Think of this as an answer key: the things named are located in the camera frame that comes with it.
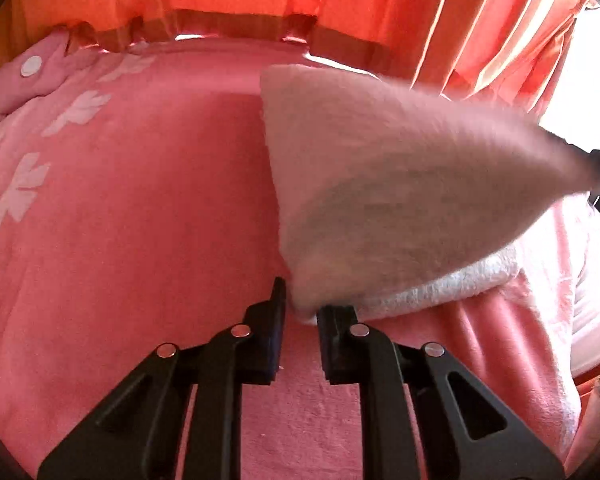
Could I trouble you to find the pink sweater with black hearts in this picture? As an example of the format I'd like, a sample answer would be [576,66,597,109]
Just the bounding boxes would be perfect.
[258,64,600,327]

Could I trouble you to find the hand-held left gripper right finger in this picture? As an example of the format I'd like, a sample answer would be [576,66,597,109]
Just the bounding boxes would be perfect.
[316,304,566,480]

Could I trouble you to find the pink pillow with white button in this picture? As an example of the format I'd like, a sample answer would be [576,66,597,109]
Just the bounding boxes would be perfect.
[0,27,112,127]

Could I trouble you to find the white cloth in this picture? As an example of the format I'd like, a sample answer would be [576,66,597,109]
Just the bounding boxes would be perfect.
[572,255,600,362]

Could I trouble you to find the pink bow-print blanket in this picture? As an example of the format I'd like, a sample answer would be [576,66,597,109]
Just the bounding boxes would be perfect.
[0,37,600,480]

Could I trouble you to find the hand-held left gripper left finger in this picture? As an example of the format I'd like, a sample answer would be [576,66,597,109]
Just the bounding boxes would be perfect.
[37,276,287,480]

